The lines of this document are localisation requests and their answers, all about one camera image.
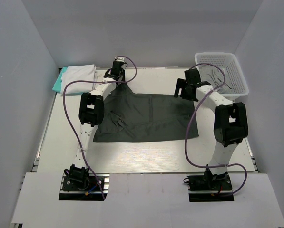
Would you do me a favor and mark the dark grey t-shirt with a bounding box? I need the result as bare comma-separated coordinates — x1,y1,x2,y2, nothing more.
93,84,198,143

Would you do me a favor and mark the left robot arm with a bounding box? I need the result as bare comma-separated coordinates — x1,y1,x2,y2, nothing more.
70,56,127,175

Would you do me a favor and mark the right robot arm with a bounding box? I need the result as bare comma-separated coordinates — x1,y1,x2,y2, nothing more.
174,68,248,190

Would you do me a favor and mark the folded white t-shirt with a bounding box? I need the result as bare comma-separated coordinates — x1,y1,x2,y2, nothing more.
60,64,97,94

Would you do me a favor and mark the light grey t-shirt in basket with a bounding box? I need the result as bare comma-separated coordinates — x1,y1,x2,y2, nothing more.
199,66,233,94

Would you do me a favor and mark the white plastic basket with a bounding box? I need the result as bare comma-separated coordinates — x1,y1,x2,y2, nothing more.
195,52,249,100

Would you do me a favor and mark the folded teal t-shirt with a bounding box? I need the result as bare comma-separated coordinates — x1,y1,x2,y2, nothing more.
52,67,67,94

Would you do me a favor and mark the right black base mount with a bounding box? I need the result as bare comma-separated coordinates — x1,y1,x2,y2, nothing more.
183,169,234,202

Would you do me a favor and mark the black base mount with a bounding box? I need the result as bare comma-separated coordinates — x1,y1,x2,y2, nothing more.
183,169,234,202
59,174,109,201

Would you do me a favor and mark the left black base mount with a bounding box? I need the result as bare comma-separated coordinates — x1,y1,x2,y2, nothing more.
59,174,109,201

